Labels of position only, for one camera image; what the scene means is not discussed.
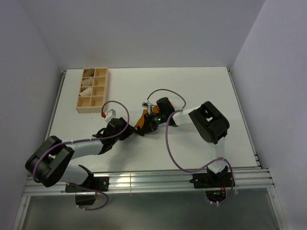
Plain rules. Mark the cream rolled sock top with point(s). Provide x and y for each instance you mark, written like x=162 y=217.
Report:
x=89 y=72

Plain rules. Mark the cream rolled sock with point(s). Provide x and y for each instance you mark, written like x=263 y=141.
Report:
x=86 y=92
x=89 y=72
x=87 y=82

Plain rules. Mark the wooden compartment organizer box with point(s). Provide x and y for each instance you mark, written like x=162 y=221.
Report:
x=94 y=103

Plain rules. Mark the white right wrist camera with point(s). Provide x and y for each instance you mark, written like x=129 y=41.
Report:
x=146 y=104

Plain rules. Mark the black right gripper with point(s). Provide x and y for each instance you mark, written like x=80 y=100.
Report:
x=148 y=125

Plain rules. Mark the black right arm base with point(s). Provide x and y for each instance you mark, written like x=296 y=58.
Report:
x=218 y=182

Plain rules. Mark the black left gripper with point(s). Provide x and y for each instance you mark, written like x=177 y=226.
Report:
x=128 y=132

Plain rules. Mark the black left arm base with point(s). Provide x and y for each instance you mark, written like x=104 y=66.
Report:
x=98 y=185

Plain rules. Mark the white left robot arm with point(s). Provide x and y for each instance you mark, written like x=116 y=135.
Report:
x=50 y=162

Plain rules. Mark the cream rolled sock lower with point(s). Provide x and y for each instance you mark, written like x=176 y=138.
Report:
x=86 y=92

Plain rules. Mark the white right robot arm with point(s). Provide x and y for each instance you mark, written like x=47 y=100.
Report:
x=210 y=123

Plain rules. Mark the mustard yellow striped sock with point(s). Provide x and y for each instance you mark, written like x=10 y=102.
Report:
x=144 y=119

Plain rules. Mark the cream rolled sock middle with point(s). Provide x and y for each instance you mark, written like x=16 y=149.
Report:
x=87 y=82

